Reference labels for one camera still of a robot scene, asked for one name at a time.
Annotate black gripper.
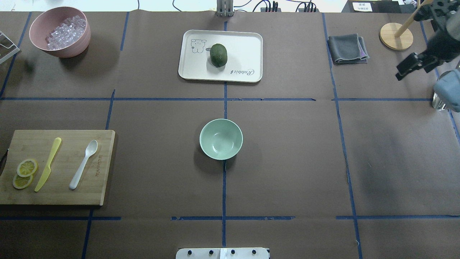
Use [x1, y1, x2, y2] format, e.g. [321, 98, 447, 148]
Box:
[413, 0, 460, 61]

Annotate light green bowl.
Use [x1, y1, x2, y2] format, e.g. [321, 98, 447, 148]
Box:
[199, 118, 244, 160]

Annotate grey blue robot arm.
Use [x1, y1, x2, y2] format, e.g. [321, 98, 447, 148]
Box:
[414, 0, 460, 113]

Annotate white plastic spoon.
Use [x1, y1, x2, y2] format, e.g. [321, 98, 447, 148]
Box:
[69, 140, 98, 190]

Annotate pink bowl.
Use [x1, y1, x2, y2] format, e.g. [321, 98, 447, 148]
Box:
[28, 6, 91, 58]

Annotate wooden stand with pole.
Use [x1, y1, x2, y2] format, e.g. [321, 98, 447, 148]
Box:
[378, 0, 432, 51]

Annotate metal scoop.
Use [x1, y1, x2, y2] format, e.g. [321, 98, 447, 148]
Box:
[432, 71, 451, 110]

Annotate grey folded cloth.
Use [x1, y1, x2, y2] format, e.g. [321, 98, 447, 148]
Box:
[327, 34, 370, 65]

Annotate white rabbit tray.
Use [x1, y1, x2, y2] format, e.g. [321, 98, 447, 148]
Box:
[178, 30, 263, 83]

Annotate green avocado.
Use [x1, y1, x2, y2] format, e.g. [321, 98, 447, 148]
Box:
[209, 43, 228, 68]

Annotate clear ice cubes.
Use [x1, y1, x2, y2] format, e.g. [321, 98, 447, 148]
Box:
[46, 15, 88, 50]

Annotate wooden cutting board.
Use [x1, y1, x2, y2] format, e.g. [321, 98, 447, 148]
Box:
[0, 130, 115, 205]

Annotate yellow plastic knife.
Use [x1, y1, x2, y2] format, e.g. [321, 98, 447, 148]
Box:
[34, 137, 62, 192]

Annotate clear acrylic stand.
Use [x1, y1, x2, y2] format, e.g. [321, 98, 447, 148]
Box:
[0, 31, 20, 64]

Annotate grey metal clamp post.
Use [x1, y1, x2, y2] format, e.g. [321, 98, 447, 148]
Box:
[216, 0, 235, 17]

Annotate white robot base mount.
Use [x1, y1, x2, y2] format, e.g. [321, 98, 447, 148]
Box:
[175, 247, 271, 259]

